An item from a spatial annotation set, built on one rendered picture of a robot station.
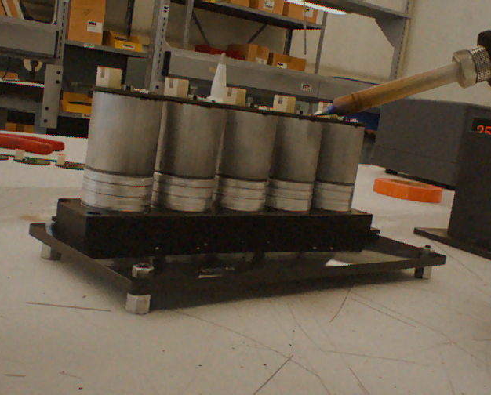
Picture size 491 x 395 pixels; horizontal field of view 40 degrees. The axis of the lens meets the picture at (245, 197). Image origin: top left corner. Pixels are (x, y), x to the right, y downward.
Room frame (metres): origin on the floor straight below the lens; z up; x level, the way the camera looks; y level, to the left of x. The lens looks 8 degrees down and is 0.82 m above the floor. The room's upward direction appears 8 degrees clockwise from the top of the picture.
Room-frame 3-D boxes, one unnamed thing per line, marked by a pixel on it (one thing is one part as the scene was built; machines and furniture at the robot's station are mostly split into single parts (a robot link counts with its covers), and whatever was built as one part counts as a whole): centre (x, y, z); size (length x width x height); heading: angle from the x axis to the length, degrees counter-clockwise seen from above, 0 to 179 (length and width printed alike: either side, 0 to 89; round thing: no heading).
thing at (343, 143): (0.31, -0.04, 0.79); 0.02 x 0.02 x 0.05
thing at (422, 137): (0.81, -0.24, 0.80); 0.15 x 0.12 x 0.10; 25
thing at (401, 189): (0.60, -0.14, 0.76); 0.06 x 0.06 x 0.01
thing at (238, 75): (3.15, -0.13, 0.90); 1.30 x 0.06 x 0.12; 124
